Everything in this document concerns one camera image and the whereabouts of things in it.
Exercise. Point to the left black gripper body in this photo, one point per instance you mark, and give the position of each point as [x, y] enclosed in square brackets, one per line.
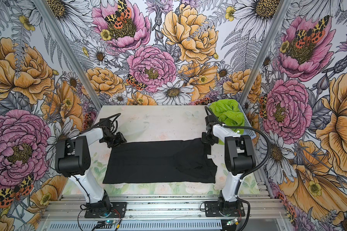
[112, 140]

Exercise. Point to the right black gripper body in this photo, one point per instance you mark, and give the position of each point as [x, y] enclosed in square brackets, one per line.
[209, 138]

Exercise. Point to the black garment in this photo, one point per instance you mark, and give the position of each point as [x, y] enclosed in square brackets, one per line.
[161, 162]

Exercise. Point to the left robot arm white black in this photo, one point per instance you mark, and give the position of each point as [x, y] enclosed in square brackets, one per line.
[73, 160]

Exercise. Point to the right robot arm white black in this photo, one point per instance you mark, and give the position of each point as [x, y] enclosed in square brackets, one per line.
[239, 160]

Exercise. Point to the lime green towel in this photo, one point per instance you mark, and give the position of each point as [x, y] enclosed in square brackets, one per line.
[224, 119]

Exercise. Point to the light blue plastic basket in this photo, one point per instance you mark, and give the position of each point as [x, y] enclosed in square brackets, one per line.
[248, 127]

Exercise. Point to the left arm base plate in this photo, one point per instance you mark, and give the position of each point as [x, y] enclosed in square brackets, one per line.
[99, 210]

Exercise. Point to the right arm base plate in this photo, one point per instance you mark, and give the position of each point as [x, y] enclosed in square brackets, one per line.
[224, 209]

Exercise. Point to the aluminium rail frame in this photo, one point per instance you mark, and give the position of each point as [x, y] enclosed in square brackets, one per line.
[165, 207]

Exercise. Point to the white vented cable duct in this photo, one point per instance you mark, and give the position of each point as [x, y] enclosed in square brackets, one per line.
[134, 225]

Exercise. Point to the left aluminium corner post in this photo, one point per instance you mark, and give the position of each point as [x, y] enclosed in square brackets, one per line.
[55, 28]

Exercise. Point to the aluminium corner post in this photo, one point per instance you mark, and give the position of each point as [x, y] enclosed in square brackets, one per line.
[268, 41]
[55, 28]

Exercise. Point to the right aluminium corner post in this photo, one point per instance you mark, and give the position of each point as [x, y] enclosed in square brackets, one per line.
[268, 41]

